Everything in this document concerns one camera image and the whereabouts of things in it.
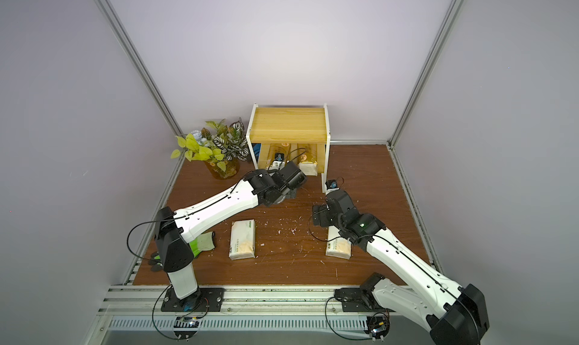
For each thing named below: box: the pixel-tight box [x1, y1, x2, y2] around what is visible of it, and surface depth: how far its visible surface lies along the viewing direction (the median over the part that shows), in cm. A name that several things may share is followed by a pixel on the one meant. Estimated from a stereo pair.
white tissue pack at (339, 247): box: [325, 225, 352, 260], surface depth 81 cm
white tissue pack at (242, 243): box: [229, 219, 256, 261], surface depth 83 cm
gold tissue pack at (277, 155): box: [266, 143, 292, 171], surface depth 87 cm
